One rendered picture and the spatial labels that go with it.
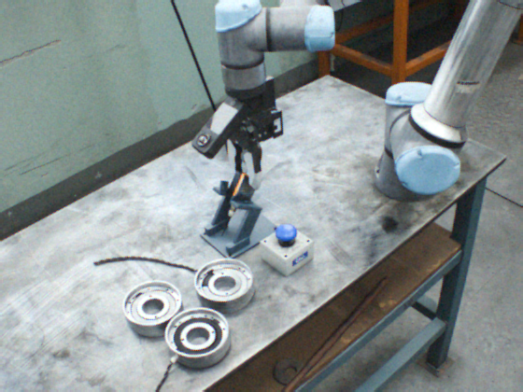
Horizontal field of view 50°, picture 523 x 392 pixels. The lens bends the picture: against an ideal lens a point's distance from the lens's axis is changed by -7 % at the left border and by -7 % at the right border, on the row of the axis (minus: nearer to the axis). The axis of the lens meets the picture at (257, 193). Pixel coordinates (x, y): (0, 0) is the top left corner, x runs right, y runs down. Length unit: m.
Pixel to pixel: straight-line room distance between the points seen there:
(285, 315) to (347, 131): 0.61
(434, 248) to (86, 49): 1.67
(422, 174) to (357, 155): 0.36
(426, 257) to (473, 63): 0.65
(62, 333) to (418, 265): 0.86
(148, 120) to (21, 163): 0.65
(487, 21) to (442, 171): 0.28
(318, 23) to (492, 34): 0.28
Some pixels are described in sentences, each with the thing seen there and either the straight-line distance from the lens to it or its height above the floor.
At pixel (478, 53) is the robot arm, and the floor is 1.19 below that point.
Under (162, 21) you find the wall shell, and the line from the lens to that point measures 2.75.
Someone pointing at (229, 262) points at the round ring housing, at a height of 0.83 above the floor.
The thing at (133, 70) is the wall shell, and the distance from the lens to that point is 2.73.
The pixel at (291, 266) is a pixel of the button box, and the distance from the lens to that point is 1.11.
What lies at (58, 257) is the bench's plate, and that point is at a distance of 1.26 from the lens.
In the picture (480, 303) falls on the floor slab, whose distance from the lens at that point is 2.20.
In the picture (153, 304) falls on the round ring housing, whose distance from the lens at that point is 1.09.
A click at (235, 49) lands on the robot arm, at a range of 0.99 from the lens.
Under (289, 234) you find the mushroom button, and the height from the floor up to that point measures 0.87.
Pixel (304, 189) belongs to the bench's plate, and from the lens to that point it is 1.31.
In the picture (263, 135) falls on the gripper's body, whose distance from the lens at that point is 1.10.
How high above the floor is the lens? 1.60
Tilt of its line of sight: 38 degrees down
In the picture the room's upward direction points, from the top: 5 degrees counter-clockwise
